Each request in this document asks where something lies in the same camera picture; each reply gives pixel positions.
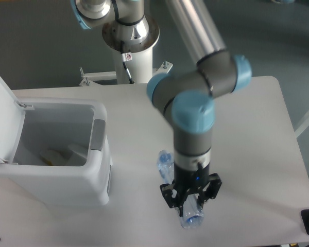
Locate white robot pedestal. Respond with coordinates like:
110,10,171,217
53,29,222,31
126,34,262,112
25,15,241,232
102,15,160,84

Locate white trash can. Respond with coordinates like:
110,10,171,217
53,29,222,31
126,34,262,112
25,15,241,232
0,98,112,207

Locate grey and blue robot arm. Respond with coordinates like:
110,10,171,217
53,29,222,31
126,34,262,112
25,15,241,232
70,1,252,215

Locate white pedestal foot bracket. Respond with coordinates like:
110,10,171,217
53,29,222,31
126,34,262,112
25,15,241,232
79,61,174,86

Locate white trash can lid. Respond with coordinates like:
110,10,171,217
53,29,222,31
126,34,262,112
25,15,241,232
0,76,35,164

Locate black cable on pedestal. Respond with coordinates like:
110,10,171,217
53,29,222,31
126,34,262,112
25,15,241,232
119,41,135,84

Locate clear plastic water bottle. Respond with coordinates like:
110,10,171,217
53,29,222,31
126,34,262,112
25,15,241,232
157,150,204,229

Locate white plastic wrapper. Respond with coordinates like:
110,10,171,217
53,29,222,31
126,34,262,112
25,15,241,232
66,143,88,167

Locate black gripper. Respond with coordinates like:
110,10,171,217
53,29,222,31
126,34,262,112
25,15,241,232
160,164,222,217

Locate white crumpled trash in bin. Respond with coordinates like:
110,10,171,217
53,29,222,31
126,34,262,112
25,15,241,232
39,149,67,166

